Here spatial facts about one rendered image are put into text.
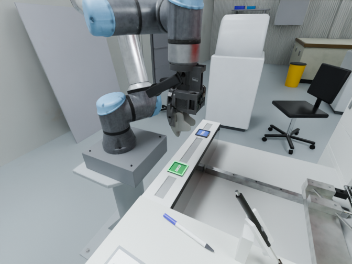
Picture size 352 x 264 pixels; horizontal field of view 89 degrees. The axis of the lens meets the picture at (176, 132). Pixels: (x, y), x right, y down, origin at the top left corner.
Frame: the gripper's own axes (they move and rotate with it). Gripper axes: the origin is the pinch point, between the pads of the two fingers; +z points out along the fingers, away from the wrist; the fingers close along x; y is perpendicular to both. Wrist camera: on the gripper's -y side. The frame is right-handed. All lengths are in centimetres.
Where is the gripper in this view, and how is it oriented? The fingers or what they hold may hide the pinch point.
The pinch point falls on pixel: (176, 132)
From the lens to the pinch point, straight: 54.4
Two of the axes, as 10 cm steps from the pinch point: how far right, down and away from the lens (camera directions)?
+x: 4.4, -4.6, 7.7
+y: 9.0, 2.3, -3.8
